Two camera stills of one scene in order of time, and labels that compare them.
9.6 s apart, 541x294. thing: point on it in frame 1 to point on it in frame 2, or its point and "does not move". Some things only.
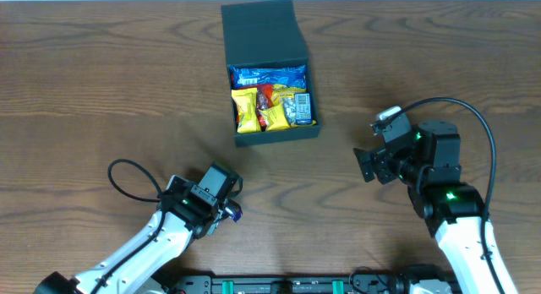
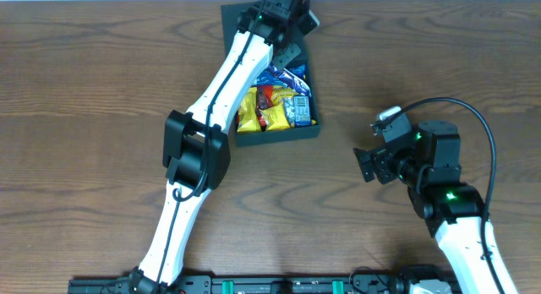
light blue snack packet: x=286 y=76 does not move
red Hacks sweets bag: x=265 y=98 does not move
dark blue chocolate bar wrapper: x=233 y=209 to x=292 y=77
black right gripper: x=381 y=160 does not move
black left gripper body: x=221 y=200 to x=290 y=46
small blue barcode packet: x=303 y=108 does not move
